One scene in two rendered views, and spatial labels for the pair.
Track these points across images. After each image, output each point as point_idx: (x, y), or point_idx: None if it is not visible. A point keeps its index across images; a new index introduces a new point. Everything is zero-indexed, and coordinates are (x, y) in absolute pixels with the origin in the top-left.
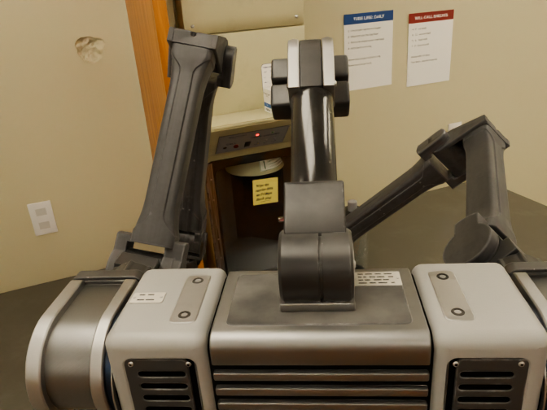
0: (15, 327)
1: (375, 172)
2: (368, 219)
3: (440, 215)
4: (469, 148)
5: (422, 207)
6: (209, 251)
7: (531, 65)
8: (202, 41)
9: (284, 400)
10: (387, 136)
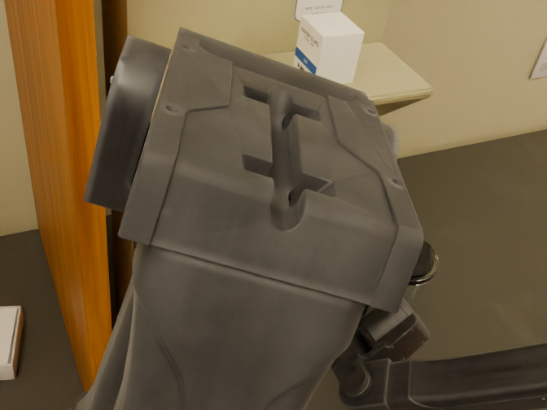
0: None
1: (414, 106)
2: (506, 403)
3: (506, 203)
4: None
5: (478, 180)
6: (123, 294)
7: None
8: (330, 260)
9: None
10: (449, 50)
